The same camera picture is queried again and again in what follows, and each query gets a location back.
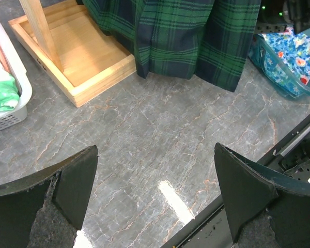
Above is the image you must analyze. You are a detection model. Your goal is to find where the dark green plaid cloth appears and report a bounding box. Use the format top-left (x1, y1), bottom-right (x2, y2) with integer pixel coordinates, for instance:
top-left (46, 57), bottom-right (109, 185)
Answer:
top-left (78, 0), bottom-right (261, 92)

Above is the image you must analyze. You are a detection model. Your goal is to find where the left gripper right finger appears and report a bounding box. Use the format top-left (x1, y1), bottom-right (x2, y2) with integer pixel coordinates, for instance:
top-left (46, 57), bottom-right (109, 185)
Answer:
top-left (214, 143), bottom-right (310, 247)

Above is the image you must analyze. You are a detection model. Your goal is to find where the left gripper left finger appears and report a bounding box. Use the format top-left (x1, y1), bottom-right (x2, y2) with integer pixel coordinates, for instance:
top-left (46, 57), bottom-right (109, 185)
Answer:
top-left (0, 145), bottom-right (98, 247)

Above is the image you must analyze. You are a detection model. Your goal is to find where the white laundry basket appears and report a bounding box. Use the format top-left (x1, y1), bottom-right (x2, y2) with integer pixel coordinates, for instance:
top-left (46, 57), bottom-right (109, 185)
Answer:
top-left (0, 23), bottom-right (33, 131)

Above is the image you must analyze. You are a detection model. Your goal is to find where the green white cloth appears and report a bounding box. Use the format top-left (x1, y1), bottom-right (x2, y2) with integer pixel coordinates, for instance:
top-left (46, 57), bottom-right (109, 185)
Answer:
top-left (0, 62), bottom-right (20, 112)

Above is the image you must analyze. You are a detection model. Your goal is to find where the teal plastic basin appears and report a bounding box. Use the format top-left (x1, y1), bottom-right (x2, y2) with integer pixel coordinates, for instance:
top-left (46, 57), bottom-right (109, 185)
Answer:
top-left (247, 35), bottom-right (310, 101)

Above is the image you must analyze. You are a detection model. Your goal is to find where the wooden clothes rack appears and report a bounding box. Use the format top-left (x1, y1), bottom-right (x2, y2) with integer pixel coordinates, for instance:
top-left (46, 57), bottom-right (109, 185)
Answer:
top-left (9, 1), bottom-right (136, 107)

